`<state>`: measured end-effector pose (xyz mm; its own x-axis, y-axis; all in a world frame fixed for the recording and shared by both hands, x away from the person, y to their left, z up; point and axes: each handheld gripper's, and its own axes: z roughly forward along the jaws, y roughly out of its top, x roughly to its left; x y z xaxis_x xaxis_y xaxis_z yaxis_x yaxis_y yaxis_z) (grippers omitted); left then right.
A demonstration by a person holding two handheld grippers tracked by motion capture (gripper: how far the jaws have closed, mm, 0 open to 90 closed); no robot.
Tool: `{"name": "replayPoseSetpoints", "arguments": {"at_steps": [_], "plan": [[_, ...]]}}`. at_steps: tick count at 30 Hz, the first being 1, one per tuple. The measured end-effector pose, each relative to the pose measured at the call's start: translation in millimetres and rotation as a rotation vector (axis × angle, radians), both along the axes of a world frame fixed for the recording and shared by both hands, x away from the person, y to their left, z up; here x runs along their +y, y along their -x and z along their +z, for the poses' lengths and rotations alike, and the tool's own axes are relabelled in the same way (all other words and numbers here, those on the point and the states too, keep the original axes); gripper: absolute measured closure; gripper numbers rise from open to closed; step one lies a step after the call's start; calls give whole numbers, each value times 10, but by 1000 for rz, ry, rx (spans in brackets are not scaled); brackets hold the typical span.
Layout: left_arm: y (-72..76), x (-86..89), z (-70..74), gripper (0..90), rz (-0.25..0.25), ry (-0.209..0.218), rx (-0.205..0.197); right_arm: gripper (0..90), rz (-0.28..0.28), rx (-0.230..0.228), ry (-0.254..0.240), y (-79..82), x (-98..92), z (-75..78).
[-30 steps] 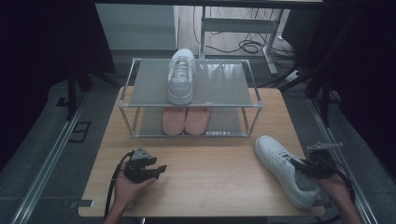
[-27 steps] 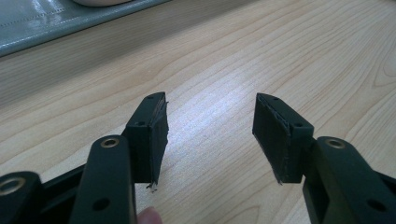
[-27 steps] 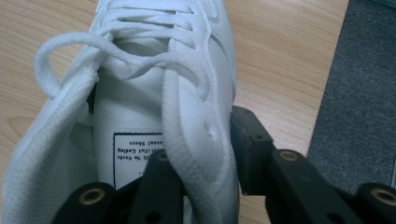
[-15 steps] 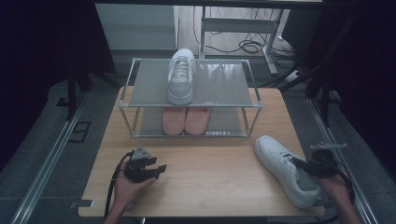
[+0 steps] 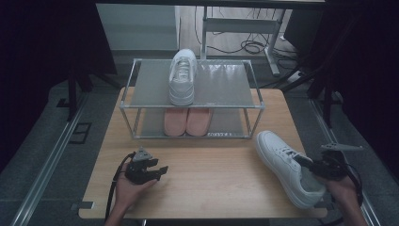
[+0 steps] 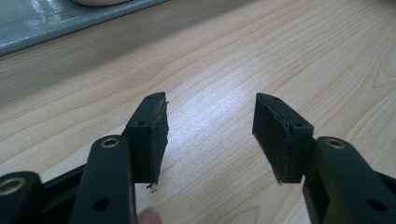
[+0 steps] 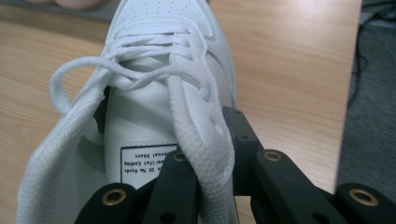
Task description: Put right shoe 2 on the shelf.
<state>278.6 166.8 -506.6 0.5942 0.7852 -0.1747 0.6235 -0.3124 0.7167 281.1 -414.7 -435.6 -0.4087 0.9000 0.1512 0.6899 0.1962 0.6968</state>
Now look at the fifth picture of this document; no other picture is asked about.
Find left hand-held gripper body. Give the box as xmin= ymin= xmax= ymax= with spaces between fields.
xmin=124 ymin=147 xmax=160 ymax=186

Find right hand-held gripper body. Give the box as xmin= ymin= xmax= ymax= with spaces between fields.
xmin=310 ymin=142 xmax=365 ymax=182

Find white sneaker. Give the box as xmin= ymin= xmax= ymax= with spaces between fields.
xmin=168 ymin=48 xmax=199 ymax=107
xmin=254 ymin=129 xmax=327 ymax=210

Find pink slipper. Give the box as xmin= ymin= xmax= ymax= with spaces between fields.
xmin=185 ymin=107 xmax=215 ymax=137
xmin=163 ymin=107 xmax=189 ymax=137

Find grey metal shoe rack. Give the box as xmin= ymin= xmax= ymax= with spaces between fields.
xmin=119 ymin=57 xmax=266 ymax=140

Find person's left hand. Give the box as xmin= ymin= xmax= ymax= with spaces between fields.
xmin=114 ymin=170 xmax=158 ymax=212

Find person's right hand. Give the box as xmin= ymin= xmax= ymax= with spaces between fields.
xmin=315 ymin=173 xmax=362 ymax=205

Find black metal stand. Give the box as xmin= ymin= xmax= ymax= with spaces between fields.
xmin=259 ymin=60 xmax=343 ymax=130
xmin=56 ymin=56 xmax=124 ymax=123

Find white power strip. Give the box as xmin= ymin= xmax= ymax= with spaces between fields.
xmin=286 ymin=70 xmax=307 ymax=85

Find dark computer case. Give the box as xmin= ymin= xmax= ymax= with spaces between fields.
xmin=283 ymin=8 xmax=325 ymax=58

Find white cabinet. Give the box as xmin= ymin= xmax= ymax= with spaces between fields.
xmin=96 ymin=3 xmax=181 ymax=52

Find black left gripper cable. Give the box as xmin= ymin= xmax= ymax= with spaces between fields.
xmin=104 ymin=152 xmax=136 ymax=219

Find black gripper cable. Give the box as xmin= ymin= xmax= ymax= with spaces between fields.
xmin=319 ymin=161 xmax=365 ymax=226
xmin=104 ymin=152 xmax=136 ymax=219

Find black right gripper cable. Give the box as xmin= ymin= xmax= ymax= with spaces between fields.
xmin=319 ymin=161 xmax=365 ymax=226

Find aluminium floor rail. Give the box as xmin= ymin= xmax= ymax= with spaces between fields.
xmin=308 ymin=98 xmax=383 ymax=226
xmin=9 ymin=93 xmax=91 ymax=226

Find black floor bracket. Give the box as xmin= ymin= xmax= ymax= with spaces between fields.
xmin=68 ymin=121 xmax=93 ymax=146

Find black floor cables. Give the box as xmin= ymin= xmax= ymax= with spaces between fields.
xmin=193 ymin=6 xmax=299 ymax=61

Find white desk frame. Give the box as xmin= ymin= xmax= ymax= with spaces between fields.
xmin=200 ymin=6 xmax=282 ymax=77

